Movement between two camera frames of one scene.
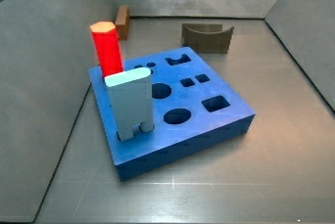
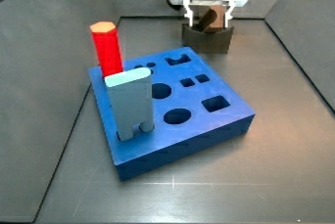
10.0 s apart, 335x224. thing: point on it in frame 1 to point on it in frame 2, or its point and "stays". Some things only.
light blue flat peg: x=132 y=93 stays
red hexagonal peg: x=109 y=48 stays
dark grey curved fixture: x=207 y=38 stays
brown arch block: x=122 y=22 to x=213 y=20
